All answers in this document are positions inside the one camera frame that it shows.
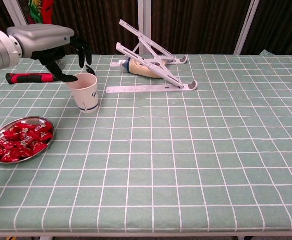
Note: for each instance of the white metal table frame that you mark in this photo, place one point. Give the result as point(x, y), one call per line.
point(145, 235)

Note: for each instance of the round metal plate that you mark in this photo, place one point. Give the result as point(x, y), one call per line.
point(39, 120)

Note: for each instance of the green checked tablecloth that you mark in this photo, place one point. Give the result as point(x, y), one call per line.
point(160, 150)

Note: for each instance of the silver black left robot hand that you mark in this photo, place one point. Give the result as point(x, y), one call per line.
point(43, 37)

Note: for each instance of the white metal frame post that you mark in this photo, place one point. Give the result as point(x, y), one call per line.
point(247, 25)
point(14, 10)
point(144, 12)

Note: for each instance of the small glass jar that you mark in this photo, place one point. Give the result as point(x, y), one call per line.
point(61, 67)

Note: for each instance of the red black claw hammer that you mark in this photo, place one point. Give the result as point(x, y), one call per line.
point(23, 78)

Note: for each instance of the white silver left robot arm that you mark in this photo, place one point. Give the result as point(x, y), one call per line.
point(0, 52)

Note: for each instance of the mayonnaise squeeze bottle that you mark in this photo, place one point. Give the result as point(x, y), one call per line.
point(139, 70)

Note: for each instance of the white paper cup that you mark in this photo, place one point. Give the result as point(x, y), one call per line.
point(85, 102)

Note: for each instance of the white folding laptop stand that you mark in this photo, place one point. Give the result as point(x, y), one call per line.
point(145, 89)

